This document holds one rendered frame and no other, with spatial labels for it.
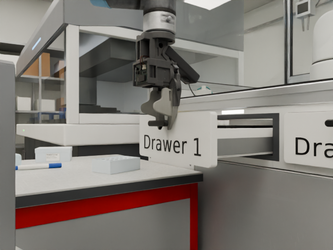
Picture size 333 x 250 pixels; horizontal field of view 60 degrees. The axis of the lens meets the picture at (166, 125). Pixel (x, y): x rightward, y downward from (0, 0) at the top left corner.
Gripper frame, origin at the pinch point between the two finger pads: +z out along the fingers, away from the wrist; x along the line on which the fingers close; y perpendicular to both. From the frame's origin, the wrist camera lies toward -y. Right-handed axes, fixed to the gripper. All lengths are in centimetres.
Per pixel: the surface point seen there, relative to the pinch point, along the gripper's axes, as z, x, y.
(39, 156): 12, -61, 17
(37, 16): -165, -419, -41
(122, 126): 1, -80, -25
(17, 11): -166, -419, -13
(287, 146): 4.8, 17.9, -19.9
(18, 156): 11, -51, 25
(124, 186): 15.6, -10.0, 6.2
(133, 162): 11.8, -24.1, -3.4
